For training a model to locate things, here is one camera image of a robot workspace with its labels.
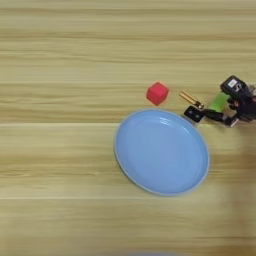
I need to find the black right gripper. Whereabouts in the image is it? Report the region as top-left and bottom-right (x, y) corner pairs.
(203, 94), (256, 128)

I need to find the green rectangular block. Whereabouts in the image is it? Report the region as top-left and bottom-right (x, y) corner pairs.
(208, 91), (232, 113)

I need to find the light blue round plate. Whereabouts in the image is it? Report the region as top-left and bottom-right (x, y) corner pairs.
(114, 108), (211, 197)

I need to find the brass cylinder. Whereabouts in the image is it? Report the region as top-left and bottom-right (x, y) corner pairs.
(179, 90), (205, 110)

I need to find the black box with white label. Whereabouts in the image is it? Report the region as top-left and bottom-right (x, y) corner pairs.
(219, 75), (250, 99)

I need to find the red cube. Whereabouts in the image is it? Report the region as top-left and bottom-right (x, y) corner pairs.
(145, 81), (170, 107)

